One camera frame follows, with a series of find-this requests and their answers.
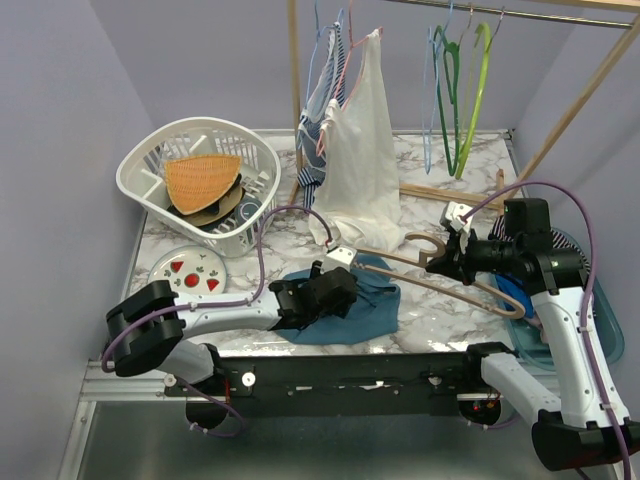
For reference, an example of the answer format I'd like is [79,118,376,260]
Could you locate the dark plates in basket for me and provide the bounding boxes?
[168,174,262,233]

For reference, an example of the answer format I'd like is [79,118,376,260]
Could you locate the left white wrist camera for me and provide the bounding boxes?
[321,246,357,273]

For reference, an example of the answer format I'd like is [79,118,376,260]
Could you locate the light blue wire hanger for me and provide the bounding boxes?
[302,1,346,122]

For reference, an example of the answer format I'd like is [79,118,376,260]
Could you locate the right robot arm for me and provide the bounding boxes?
[425,198,639,471]

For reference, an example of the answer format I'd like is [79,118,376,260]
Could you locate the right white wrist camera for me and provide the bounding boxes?
[439,201,472,234]

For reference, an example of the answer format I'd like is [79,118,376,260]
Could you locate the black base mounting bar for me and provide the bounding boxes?
[164,342,506,419]

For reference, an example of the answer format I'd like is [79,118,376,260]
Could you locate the teal plastic bin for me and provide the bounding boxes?
[492,227,626,374]

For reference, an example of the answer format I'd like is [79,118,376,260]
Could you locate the lime green hanger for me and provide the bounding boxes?
[454,22,492,180]

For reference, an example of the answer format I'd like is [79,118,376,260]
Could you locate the beige wooden hanger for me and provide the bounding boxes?
[352,232,527,321]

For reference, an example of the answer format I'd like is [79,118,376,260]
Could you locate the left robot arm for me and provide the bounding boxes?
[102,261,357,395]

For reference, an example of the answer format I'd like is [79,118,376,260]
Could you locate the white plastic laundry basket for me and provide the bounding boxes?
[116,117,281,257]

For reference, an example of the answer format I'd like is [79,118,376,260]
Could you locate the pink wire hanger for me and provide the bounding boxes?
[316,0,386,155]

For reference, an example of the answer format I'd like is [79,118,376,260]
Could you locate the orange woven mat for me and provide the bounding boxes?
[165,154,243,215]

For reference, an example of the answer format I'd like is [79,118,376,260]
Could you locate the light blue plastic hanger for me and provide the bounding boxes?
[421,25,442,175]

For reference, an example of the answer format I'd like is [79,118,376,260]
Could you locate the watermelon pattern plate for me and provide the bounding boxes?
[147,245,228,296]

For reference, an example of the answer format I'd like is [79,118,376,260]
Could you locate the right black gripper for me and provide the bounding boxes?
[427,224,521,285]

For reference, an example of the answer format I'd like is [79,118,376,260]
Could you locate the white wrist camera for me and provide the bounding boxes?
[321,246,357,273]
[439,201,472,234]

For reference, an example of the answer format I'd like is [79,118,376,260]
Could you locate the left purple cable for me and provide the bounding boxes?
[99,204,336,374]

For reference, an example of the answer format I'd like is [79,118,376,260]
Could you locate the white tank top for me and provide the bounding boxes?
[312,29,404,251]

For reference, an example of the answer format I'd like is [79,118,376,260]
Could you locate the pink garment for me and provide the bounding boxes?
[528,314,549,345]

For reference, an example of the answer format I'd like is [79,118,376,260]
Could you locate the wooden clothes rack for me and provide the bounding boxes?
[286,1,639,205]

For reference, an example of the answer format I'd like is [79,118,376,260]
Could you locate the teal blue tank top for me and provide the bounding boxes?
[275,269,401,346]

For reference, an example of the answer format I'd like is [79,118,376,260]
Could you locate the bright blue garment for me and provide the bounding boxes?
[494,275,535,318]

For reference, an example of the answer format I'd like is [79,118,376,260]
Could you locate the black white striped garment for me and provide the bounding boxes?
[488,215,591,272]

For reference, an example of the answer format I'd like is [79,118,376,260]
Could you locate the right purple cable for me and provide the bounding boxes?
[462,180,634,480]

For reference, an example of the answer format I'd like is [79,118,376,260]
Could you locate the purple cable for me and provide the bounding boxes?
[99,204,336,374]
[462,180,634,480]

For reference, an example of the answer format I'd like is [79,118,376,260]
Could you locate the dark green plastic hanger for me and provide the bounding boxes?
[432,25,460,176]

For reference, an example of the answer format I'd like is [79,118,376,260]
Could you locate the blue striped garment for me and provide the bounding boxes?
[297,20,346,208]

